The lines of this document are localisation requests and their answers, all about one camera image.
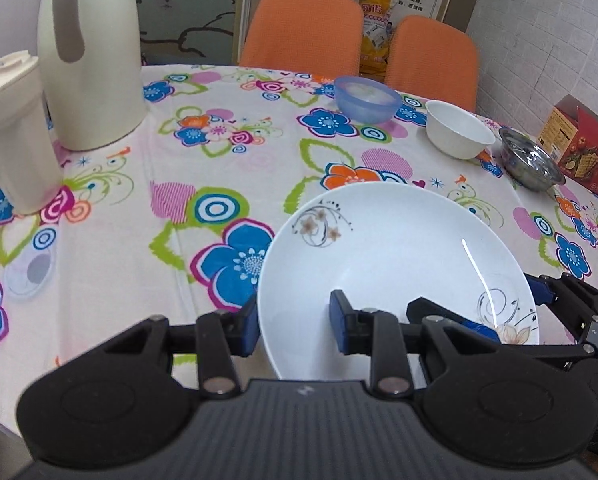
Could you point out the red cracker box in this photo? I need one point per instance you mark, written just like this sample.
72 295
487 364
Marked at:
589 150

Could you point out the stainless steel bowl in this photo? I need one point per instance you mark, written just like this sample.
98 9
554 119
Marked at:
529 162

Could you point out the glass panel with cat drawing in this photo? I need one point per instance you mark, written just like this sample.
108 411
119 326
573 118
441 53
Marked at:
189 10

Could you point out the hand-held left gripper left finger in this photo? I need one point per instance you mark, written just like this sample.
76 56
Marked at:
249 329

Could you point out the blue plastic bowl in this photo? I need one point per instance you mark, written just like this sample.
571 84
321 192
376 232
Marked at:
366 105

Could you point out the yellow snack bag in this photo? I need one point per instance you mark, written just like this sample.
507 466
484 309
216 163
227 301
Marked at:
376 35

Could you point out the white thermos jug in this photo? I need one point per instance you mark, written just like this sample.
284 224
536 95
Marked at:
104 60

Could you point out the large white floral plate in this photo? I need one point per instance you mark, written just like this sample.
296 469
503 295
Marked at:
389 245

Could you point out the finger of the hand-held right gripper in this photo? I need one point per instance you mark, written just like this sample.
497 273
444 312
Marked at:
479 331
539 290

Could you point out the white bowl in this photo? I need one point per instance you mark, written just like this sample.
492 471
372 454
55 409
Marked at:
454 135

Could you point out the white lidded tumbler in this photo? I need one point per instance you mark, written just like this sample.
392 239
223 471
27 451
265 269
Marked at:
14 150

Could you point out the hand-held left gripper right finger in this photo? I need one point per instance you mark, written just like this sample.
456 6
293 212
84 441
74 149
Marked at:
338 322

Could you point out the orange chair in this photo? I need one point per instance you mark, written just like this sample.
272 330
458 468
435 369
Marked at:
299 35
429 55

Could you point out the floral tablecloth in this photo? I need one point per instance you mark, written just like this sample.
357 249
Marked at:
129 160

